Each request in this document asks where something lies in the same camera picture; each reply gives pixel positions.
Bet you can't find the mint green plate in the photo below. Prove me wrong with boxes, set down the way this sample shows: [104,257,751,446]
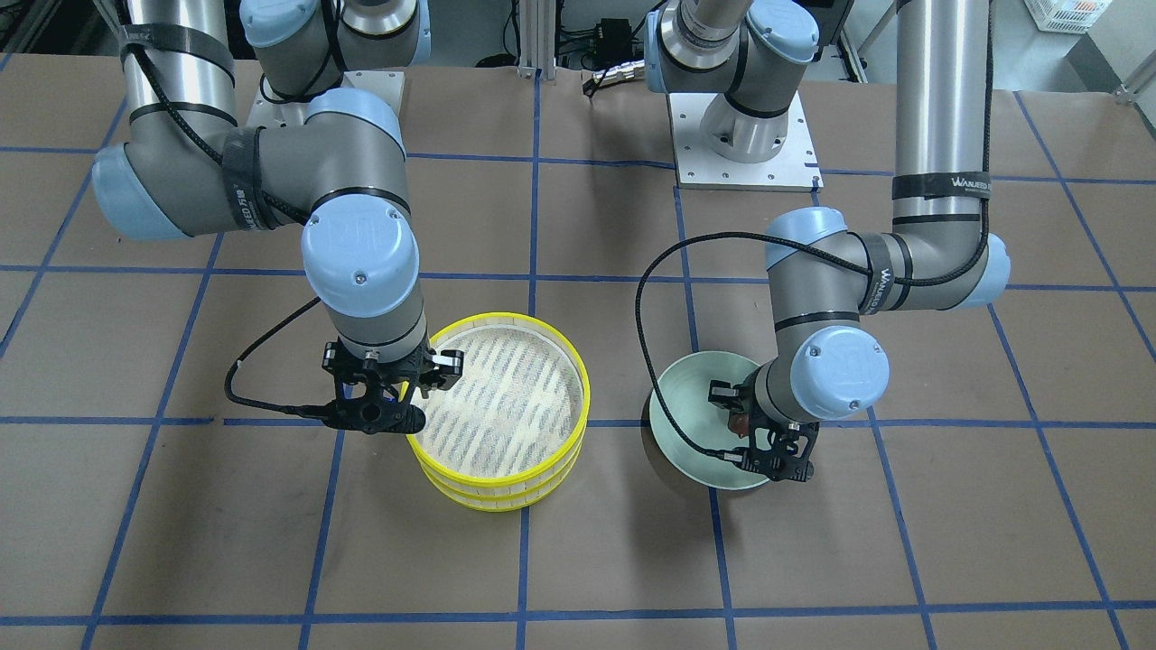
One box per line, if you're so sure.
[649,350,769,490]

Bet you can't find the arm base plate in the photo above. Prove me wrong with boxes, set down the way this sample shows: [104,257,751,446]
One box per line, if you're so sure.
[667,93,825,192]
[245,71,406,140]

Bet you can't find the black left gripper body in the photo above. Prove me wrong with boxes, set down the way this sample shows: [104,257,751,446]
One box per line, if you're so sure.
[707,361,800,433]

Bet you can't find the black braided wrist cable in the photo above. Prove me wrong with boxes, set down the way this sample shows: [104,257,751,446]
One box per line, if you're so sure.
[633,0,996,466]

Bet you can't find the brown chocolate bun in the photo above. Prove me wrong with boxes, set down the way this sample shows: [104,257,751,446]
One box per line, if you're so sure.
[727,412,750,440]

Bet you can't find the yellow steamer layer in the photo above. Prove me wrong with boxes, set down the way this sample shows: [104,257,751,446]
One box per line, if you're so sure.
[407,433,583,514]
[408,312,591,492]

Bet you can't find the white plastic basket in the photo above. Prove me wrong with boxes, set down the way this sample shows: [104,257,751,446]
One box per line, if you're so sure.
[1024,0,1112,34]

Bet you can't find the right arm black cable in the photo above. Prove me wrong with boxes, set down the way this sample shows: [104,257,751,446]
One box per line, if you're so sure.
[224,298,340,421]

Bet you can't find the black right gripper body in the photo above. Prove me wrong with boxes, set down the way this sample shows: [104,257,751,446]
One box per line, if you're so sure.
[323,340,465,398]

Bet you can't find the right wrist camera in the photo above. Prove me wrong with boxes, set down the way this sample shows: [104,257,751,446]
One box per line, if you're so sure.
[314,379,427,435]

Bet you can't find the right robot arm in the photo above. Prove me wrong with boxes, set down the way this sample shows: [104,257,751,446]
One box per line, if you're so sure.
[92,1,452,387]

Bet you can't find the aluminium frame post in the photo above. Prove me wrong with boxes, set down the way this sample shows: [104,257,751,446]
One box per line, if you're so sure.
[516,0,558,84]

